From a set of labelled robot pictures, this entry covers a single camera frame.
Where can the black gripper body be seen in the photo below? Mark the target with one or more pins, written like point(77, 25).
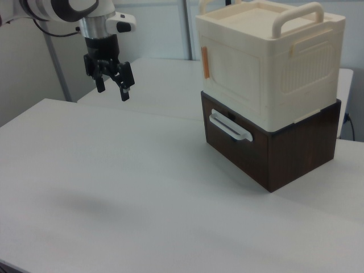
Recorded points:
point(101, 52)

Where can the grey metal partition post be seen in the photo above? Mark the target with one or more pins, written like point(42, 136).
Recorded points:
point(190, 28)
point(57, 65)

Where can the cream plastic cabinet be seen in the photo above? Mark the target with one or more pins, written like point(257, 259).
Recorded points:
point(284, 71)

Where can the dark brown wooden drawer box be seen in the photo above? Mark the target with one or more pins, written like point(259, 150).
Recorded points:
point(284, 159)

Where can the cream cabinet door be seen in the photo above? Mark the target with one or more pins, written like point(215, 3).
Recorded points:
point(233, 71)

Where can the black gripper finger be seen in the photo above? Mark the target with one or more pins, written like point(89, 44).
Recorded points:
point(100, 84)
point(125, 78)

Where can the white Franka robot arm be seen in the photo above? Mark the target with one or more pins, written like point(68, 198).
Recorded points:
point(57, 8)

